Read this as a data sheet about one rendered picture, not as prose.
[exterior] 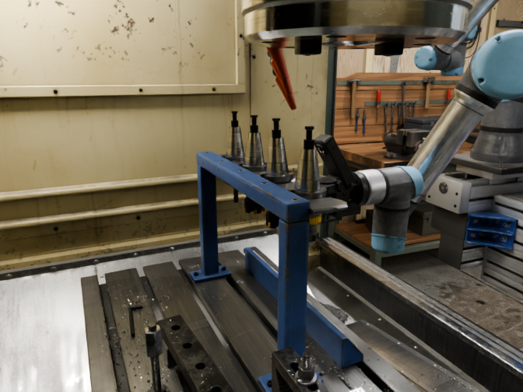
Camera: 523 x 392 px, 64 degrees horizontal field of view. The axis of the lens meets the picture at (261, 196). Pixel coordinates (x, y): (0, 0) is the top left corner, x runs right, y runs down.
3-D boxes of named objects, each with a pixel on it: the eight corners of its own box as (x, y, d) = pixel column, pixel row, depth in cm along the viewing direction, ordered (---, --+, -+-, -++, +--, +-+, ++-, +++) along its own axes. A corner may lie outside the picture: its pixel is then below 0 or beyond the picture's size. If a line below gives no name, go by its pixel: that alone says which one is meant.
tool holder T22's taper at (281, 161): (261, 172, 80) (260, 137, 78) (282, 169, 82) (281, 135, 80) (272, 176, 76) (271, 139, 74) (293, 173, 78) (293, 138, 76)
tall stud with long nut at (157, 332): (164, 385, 71) (159, 317, 67) (167, 396, 69) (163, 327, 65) (147, 390, 70) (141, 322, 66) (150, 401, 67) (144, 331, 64)
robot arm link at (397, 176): (424, 205, 92) (429, 168, 89) (384, 211, 87) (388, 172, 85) (398, 196, 99) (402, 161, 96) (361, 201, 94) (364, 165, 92)
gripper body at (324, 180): (317, 224, 81) (367, 216, 86) (318, 180, 79) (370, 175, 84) (298, 214, 88) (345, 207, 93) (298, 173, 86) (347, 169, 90)
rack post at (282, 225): (307, 365, 76) (313, 209, 67) (323, 384, 71) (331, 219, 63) (257, 381, 72) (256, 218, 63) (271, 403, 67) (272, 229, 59)
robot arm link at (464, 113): (487, 30, 93) (369, 204, 114) (493, 25, 84) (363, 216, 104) (535, 55, 91) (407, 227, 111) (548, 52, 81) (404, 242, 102)
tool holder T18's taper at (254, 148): (242, 162, 90) (241, 131, 88) (262, 161, 91) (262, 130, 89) (245, 166, 86) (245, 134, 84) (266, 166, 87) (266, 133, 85)
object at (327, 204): (334, 200, 69) (334, 195, 69) (353, 209, 64) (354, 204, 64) (296, 205, 66) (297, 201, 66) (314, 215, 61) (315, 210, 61)
